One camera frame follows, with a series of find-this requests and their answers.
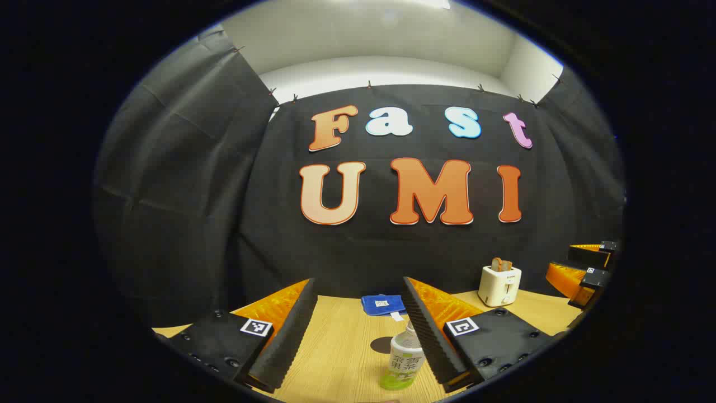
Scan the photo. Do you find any black backdrop cloth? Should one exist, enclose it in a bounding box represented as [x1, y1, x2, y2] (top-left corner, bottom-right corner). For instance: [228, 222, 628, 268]
[92, 25, 626, 328]

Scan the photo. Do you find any blue folded towel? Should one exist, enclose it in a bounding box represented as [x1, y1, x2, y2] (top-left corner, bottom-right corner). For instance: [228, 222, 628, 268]
[361, 294, 407, 321]

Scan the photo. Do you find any white toaster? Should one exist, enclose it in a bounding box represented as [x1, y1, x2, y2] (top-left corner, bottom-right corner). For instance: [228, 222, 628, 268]
[478, 265, 522, 307]

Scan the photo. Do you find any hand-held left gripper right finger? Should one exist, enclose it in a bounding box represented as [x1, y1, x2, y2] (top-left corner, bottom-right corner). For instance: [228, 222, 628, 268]
[403, 277, 560, 392]

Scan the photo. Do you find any dark round coaster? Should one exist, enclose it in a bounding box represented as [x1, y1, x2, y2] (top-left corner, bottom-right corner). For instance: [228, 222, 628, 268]
[370, 336, 401, 355]

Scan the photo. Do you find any clear water bottle white label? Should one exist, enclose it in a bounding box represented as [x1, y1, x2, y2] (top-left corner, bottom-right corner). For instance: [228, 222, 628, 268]
[379, 320, 426, 391]

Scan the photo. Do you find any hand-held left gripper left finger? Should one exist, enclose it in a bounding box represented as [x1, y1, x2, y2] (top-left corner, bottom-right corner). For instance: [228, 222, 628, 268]
[168, 278, 318, 393]

